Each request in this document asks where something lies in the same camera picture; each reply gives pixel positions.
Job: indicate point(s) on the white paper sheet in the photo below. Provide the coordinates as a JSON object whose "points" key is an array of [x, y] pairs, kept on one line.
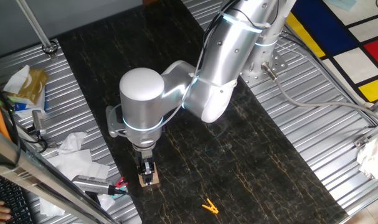
{"points": [[76, 168]]}

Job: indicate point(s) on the teal clothespin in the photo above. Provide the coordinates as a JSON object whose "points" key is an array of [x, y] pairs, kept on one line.
{"points": [[122, 188]]}

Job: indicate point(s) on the small wooden cube block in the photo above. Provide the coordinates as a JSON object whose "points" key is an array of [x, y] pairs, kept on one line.
{"points": [[154, 180]]}

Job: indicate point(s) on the silver depth camera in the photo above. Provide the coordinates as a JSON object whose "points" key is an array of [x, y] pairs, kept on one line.
{"points": [[92, 184]]}

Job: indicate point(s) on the metal corner bracket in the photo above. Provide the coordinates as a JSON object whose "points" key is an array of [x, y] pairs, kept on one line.
{"points": [[361, 141]]}

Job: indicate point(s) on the blue white tissue pack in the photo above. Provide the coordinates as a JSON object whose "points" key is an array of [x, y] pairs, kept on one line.
{"points": [[23, 107]]}

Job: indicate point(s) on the light blue face mask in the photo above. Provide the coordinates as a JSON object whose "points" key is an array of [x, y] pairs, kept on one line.
{"points": [[344, 3]]}

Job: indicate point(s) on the colourful squares floor mat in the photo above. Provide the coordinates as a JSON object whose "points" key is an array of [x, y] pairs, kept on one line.
{"points": [[357, 65]]}

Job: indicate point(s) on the orange clothespin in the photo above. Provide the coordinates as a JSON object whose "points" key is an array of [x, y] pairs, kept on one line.
{"points": [[211, 208]]}

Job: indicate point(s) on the white tissue sheet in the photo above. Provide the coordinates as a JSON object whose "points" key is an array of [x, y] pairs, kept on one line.
{"points": [[16, 81]]}

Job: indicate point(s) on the crumpled white tissue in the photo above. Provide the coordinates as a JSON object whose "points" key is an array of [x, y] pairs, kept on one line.
{"points": [[72, 143]]}

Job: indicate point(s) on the red clothespin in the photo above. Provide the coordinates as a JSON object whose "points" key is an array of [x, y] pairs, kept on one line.
{"points": [[120, 182]]}

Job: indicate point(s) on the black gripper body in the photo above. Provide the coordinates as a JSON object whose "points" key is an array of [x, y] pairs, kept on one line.
{"points": [[143, 157]]}

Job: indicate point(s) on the yellow tissue pack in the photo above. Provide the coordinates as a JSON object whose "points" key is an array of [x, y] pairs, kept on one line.
{"points": [[33, 85]]}

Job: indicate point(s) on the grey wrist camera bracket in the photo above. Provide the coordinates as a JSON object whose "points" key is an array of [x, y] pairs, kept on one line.
{"points": [[114, 123]]}

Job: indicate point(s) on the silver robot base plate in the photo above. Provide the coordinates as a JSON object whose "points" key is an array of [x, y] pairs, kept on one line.
{"points": [[277, 62]]}

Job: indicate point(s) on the black keyboard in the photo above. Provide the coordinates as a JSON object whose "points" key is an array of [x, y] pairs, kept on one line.
{"points": [[11, 196]]}

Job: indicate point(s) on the aluminium frame beam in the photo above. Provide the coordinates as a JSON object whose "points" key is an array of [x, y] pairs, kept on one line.
{"points": [[36, 177]]}

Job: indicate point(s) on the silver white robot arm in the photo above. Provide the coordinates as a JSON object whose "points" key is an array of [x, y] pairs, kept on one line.
{"points": [[142, 102]]}

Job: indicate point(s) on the black gold-veined marble mat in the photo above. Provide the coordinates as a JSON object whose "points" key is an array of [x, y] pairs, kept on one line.
{"points": [[207, 140]]}

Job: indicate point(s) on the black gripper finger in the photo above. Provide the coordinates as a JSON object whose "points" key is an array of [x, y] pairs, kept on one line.
{"points": [[149, 172], [140, 170]]}

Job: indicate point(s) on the white cloth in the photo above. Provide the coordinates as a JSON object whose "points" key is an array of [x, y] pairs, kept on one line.
{"points": [[374, 155]]}

